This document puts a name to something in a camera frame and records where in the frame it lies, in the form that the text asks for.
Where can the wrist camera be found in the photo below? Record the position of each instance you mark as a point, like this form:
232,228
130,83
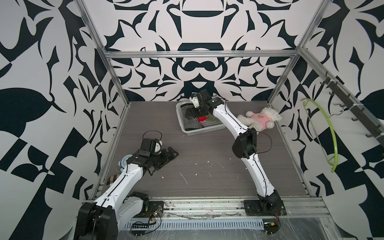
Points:
158,146
194,100

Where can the red knitted scarf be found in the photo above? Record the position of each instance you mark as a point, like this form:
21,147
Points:
202,119

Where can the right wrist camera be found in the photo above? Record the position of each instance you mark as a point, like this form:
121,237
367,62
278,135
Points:
194,100

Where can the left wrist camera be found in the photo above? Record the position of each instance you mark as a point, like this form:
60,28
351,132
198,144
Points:
158,146

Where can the green knitted scarf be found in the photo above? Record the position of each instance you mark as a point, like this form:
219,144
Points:
213,121

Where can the light blue alarm clock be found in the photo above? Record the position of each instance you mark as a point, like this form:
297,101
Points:
123,162

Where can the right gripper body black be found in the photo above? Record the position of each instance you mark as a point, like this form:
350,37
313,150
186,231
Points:
199,110

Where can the white plastic basket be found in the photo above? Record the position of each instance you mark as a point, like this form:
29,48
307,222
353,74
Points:
205,128

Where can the green clothes hanger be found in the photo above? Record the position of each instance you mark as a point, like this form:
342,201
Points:
327,139

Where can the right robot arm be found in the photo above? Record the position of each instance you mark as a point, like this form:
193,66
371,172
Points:
244,148

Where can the white teddy bear pink shirt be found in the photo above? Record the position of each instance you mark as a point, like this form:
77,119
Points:
260,121

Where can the black white houndstooth scarf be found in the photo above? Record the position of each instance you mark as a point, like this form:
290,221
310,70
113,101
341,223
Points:
190,118

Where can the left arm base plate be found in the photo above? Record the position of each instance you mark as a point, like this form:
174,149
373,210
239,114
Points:
152,207

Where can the white slotted cable duct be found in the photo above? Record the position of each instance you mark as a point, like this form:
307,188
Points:
207,224

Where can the black connector hub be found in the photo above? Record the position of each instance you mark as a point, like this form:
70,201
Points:
139,226
271,228

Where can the grey wall hook rail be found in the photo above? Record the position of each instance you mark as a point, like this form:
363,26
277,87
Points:
359,110

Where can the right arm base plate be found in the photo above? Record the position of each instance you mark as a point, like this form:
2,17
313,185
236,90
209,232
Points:
264,208

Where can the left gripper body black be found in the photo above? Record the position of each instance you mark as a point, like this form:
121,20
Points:
159,159

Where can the black connector hub left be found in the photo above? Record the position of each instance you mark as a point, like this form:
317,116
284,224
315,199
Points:
139,226

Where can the black connector hub right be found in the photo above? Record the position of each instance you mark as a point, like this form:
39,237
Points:
271,228

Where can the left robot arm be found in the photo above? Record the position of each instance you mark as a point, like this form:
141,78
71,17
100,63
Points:
106,216

